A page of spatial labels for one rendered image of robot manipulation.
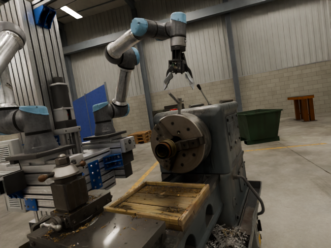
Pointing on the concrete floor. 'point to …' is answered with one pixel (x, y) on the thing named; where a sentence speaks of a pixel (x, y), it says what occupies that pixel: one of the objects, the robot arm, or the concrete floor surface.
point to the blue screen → (90, 126)
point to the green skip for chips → (259, 125)
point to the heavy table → (304, 108)
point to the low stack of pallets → (141, 136)
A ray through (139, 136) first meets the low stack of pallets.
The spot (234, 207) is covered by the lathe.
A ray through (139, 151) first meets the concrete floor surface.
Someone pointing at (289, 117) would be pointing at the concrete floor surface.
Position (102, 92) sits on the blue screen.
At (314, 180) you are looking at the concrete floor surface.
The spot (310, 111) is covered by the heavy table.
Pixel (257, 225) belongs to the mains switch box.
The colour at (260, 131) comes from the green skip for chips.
